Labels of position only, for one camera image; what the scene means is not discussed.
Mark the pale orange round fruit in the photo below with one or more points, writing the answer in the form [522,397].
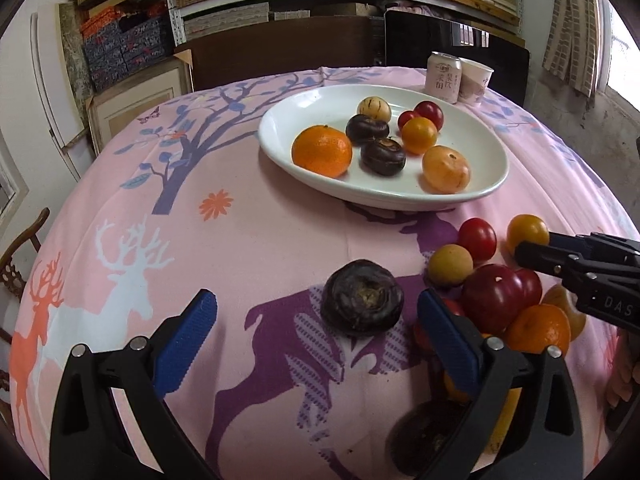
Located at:
[446,169]

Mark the black monitor screen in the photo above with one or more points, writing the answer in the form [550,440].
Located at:
[415,40]

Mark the large orange tangerine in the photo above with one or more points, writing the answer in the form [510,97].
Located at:
[322,151]
[537,332]

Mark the pink deer print tablecloth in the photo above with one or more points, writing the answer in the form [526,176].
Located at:
[225,260]

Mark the person's right hand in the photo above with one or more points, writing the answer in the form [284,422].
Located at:
[621,375]

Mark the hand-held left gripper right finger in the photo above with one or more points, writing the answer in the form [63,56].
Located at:
[447,345]

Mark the dark red tomato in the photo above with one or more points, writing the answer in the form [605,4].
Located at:
[428,112]
[492,297]

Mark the stack of orange patterned boxes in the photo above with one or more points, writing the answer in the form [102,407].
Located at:
[100,22]

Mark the white metal shelf rack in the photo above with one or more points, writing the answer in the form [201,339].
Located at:
[178,20]

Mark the pale pink drink can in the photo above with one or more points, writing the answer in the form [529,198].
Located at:
[442,80]

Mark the carved wooden chair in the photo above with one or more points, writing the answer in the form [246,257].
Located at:
[22,237]

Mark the grey marble slab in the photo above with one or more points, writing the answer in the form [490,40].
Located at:
[72,50]

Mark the brick pattern curtain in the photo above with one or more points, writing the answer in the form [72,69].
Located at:
[575,25]

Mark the framed picture in cardboard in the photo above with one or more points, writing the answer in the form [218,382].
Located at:
[135,110]

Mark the stack of blue floral boxes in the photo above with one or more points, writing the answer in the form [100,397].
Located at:
[125,50]

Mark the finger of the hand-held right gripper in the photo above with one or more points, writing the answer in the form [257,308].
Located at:
[545,260]
[567,242]

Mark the white paper cup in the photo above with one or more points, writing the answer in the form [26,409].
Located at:
[475,82]

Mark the yellow striped pepino melon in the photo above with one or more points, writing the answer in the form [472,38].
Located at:
[374,109]
[502,425]

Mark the bright window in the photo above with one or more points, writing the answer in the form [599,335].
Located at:
[625,60]

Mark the small tan round fruit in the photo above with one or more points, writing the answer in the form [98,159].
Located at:
[450,265]

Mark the orange cherry tomato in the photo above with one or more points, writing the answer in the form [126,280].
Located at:
[525,230]
[419,136]

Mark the dark brown chair back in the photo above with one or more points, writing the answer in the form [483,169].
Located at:
[280,55]

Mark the white oval plate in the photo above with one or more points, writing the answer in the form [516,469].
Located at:
[295,115]

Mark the white long board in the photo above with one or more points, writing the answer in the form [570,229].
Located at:
[50,85]

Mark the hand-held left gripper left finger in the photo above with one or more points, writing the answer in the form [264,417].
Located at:
[185,345]

